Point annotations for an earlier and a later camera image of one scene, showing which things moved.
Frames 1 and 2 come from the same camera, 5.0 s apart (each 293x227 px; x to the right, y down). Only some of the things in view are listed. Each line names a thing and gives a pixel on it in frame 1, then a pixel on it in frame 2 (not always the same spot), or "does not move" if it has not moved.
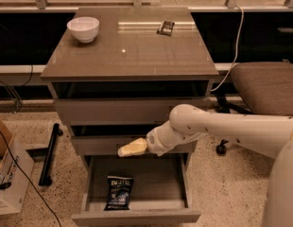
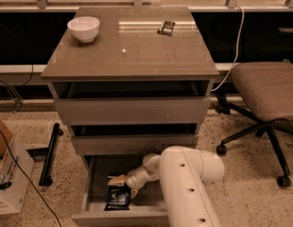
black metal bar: (44, 179) does not move
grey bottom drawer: (161, 193) does not move
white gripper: (155, 142) to (132, 181)
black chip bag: (119, 191) does not move
